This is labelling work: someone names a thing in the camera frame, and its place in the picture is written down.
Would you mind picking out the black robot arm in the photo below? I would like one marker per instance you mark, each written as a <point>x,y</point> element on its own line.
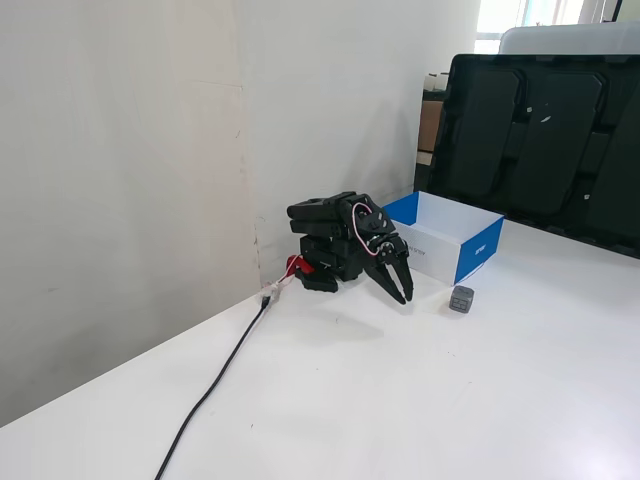
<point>320,225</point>

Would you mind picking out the red clamp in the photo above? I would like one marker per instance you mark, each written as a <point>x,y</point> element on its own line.
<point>299,264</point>

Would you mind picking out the blue and white cardboard box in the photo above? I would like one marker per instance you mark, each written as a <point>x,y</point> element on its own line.
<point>440,240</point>

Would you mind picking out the gray block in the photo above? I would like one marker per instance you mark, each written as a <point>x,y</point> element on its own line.
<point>461,301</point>

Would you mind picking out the white plastic container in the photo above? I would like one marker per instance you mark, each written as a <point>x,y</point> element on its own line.
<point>565,39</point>

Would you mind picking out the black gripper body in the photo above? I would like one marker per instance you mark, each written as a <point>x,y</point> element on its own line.
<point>389,251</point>

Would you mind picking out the brown cardboard box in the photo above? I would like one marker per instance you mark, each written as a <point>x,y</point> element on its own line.
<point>429,125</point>

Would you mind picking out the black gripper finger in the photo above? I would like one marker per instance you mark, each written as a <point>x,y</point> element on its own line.
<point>382,281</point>
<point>403,280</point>

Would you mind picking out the large black plastic tray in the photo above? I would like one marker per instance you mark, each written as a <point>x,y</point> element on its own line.
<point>545,145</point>

